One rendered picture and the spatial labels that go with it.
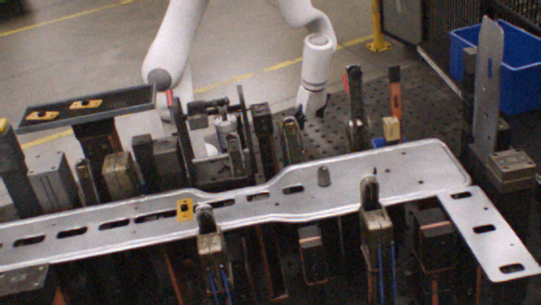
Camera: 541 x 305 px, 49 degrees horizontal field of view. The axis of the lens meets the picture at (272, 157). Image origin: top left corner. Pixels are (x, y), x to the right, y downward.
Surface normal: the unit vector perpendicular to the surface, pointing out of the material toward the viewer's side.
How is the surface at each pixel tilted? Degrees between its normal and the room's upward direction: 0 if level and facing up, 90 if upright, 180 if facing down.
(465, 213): 0
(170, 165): 90
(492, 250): 0
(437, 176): 0
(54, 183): 90
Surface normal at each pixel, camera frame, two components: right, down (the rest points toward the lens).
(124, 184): 0.13, 0.52
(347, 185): -0.15, -0.84
